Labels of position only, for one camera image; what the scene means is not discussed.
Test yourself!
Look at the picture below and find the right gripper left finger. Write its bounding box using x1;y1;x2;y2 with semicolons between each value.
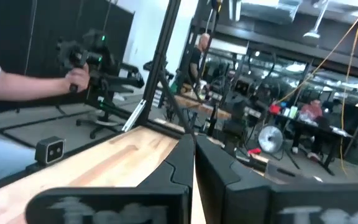
137;133;196;224

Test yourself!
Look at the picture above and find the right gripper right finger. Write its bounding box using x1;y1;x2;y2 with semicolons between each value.
195;134;272;224

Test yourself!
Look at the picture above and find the person's forearm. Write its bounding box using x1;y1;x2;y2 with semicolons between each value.
0;70;71;102

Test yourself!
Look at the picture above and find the silver round fan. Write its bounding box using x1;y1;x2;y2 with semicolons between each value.
257;124;285;154

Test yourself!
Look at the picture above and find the black office chair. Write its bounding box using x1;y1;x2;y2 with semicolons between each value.
75;62;140;140

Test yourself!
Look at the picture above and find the person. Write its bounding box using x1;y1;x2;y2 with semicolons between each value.
187;32;211;87
291;98;324;161

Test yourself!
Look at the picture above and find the wooden desk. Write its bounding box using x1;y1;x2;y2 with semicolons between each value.
275;113;354;177

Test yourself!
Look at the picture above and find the person's hand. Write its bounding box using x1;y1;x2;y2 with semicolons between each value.
64;63;91;93

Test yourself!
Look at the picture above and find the person's leg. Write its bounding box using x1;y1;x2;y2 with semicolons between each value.
0;132;37;187

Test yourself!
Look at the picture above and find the silver aluminium bracket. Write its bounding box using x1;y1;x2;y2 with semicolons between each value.
122;99;147;133

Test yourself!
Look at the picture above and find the black aluminium frame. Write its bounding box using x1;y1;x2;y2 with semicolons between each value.
0;0;220;197

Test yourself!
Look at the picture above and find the black table-level camera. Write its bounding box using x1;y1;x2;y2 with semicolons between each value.
35;136;66;166

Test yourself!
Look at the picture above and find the yellow hanging cable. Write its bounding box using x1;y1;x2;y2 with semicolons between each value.
339;26;358;175

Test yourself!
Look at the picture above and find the orange hanging cable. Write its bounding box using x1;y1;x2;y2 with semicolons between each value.
274;8;358;105

